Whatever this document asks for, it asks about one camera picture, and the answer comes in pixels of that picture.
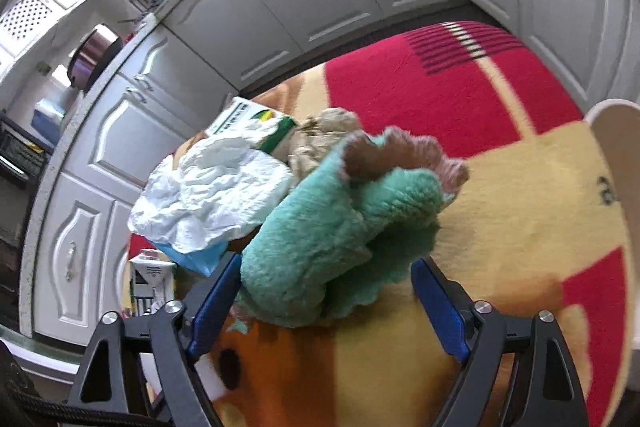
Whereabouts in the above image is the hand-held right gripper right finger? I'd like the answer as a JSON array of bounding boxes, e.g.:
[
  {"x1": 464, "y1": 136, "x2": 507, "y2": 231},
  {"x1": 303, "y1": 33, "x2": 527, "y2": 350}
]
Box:
[{"x1": 410, "y1": 256, "x2": 591, "y2": 427}]

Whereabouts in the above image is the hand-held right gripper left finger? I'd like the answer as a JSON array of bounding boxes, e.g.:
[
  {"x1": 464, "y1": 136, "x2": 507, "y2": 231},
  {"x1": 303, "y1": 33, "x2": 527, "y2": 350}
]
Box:
[{"x1": 65, "y1": 252, "x2": 243, "y2": 427}]

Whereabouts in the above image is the blue snack packet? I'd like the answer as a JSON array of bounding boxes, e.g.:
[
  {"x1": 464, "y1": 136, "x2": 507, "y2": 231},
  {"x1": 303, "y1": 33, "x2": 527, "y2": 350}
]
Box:
[{"x1": 160, "y1": 239, "x2": 231, "y2": 278}]

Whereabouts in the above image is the white paper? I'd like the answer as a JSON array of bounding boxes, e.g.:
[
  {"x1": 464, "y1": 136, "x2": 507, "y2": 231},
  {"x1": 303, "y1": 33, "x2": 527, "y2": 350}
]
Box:
[{"x1": 127, "y1": 134, "x2": 296, "y2": 255}]

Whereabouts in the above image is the beige round bucket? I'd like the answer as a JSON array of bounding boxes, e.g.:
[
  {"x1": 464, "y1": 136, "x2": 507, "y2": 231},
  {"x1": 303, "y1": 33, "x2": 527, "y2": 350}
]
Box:
[{"x1": 585, "y1": 99, "x2": 640, "y2": 208}]

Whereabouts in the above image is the small white printed carton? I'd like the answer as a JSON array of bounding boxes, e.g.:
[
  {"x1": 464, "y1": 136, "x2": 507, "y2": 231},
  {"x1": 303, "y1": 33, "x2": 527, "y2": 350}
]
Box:
[{"x1": 129, "y1": 248, "x2": 176, "y2": 315}]

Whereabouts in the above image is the red orange printed blanket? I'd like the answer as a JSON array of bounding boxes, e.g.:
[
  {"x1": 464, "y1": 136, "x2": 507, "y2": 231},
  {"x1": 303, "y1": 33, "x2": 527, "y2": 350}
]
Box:
[{"x1": 125, "y1": 21, "x2": 631, "y2": 427}]

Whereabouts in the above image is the green yellow printed box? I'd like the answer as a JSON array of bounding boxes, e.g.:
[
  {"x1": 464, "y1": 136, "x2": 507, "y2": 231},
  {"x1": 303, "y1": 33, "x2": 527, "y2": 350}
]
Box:
[{"x1": 205, "y1": 97, "x2": 298, "y2": 155}]

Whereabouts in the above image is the brown crumpled paper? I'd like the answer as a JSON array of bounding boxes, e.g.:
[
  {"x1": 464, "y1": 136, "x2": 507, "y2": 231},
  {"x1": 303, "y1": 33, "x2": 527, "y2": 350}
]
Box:
[{"x1": 287, "y1": 107, "x2": 363, "y2": 178}]

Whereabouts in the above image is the black countertop oven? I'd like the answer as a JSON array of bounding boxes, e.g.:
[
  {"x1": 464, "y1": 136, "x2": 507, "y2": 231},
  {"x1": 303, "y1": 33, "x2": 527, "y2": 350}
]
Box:
[{"x1": 0, "y1": 112, "x2": 51, "y2": 188}]

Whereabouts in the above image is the blue plastic container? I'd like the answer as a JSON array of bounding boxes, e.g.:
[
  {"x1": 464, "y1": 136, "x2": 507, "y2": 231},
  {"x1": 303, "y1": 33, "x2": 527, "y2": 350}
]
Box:
[{"x1": 32, "y1": 99, "x2": 66, "y2": 132}]

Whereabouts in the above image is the speckled kitchen countertop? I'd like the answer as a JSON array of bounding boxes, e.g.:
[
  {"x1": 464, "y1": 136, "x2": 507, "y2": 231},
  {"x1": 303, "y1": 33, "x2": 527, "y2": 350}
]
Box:
[{"x1": 17, "y1": 0, "x2": 331, "y2": 308}]

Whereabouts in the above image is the metal cooking pot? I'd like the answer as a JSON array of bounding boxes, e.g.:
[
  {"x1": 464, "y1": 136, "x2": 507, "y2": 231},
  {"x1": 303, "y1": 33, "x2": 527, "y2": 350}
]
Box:
[{"x1": 67, "y1": 23, "x2": 123, "y2": 90}]

